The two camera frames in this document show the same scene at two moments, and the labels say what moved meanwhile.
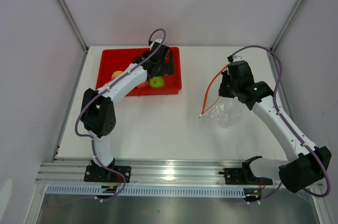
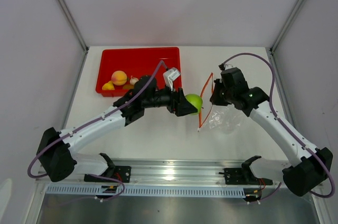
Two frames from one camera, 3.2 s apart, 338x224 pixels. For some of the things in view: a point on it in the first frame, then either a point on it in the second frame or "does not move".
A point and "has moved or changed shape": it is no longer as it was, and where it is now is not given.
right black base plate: [243, 176] does not move
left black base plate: [100, 174] does not move
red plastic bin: [114, 59] does not move
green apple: [157, 82] → [195, 100]
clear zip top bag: [223, 111] has moved or changed shape
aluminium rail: [144, 171] does not move
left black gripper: [168, 69] → [178, 104]
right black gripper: [222, 91] → [214, 99]
